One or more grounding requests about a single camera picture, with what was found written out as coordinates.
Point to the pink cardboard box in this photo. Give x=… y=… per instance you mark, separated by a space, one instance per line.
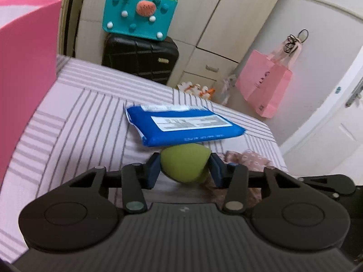
x=29 y=30

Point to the green soft sponge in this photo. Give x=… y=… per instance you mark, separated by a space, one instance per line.
x=186 y=163

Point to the blue wet wipes pack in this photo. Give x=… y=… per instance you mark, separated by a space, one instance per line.
x=170 y=125

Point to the pink paper bag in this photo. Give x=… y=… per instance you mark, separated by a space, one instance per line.
x=265 y=78

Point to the black suitcase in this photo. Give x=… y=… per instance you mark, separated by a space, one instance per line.
x=148 y=59

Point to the white door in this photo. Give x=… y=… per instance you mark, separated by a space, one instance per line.
x=330 y=142

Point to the pink floral scrunchie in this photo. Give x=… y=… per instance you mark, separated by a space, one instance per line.
x=252 y=160

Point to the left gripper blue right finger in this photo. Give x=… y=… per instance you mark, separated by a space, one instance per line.
x=232 y=177

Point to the striped white tablecloth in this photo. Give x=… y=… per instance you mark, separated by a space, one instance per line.
x=81 y=124

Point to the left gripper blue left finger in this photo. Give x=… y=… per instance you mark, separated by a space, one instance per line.
x=137 y=177

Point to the teal felt handbag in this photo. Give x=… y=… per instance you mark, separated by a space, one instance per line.
x=146 y=19

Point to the silver door handle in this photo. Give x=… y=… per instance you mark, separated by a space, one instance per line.
x=356 y=93

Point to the beige wardrobe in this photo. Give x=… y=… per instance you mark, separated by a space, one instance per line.
x=212 y=36

